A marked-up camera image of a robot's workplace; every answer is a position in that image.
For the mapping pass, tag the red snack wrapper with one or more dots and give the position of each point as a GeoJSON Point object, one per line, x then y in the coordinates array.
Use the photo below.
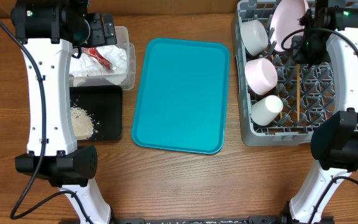
{"type": "Point", "coordinates": [95, 54]}

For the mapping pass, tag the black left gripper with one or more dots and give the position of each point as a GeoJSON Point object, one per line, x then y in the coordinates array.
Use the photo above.
{"type": "Point", "coordinates": [99, 37]}

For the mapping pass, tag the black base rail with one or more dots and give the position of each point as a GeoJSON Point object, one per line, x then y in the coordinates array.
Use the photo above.
{"type": "Point", "coordinates": [257, 219]}

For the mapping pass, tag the large pink plate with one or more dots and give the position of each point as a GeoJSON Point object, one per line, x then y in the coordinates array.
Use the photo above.
{"type": "Point", "coordinates": [285, 20]}

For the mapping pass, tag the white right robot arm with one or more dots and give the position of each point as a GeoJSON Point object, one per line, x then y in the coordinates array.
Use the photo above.
{"type": "Point", "coordinates": [334, 145]}

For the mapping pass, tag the small pink bowl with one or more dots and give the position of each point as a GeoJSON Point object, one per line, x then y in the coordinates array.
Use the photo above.
{"type": "Point", "coordinates": [261, 75]}

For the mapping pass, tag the white paper cup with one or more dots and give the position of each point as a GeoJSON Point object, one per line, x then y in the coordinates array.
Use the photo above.
{"type": "Point", "coordinates": [266, 110]}

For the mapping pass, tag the grey dishwasher rack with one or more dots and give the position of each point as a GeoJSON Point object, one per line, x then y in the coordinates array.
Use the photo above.
{"type": "Point", "coordinates": [317, 87]}

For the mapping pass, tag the black plastic tray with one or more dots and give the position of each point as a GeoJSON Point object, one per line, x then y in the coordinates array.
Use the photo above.
{"type": "Point", "coordinates": [105, 103]}

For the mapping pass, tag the wooden chopstick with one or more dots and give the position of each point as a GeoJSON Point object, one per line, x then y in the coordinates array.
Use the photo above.
{"type": "Point", "coordinates": [298, 92]}
{"type": "Point", "coordinates": [276, 87]}

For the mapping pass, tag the grey bowl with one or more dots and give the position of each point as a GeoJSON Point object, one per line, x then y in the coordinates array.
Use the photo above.
{"type": "Point", "coordinates": [254, 37]}

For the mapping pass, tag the pile of rice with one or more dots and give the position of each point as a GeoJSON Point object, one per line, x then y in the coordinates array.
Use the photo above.
{"type": "Point", "coordinates": [84, 125]}

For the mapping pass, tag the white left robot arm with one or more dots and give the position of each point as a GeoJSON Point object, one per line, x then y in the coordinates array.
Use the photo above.
{"type": "Point", "coordinates": [51, 34]}

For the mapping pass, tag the clear plastic bin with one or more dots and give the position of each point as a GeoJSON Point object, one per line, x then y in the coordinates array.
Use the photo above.
{"type": "Point", "coordinates": [122, 42]}

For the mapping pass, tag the teal serving tray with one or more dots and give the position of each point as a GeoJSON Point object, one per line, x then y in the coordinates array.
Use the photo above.
{"type": "Point", "coordinates": [182, 97]}

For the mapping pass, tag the white napkin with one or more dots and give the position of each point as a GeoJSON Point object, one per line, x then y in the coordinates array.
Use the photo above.
{"type": "Point", "coordinates": [89, 67]}

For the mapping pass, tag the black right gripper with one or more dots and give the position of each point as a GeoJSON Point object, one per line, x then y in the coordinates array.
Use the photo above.
{"type": "Point", "coordinates": [299, 58]}

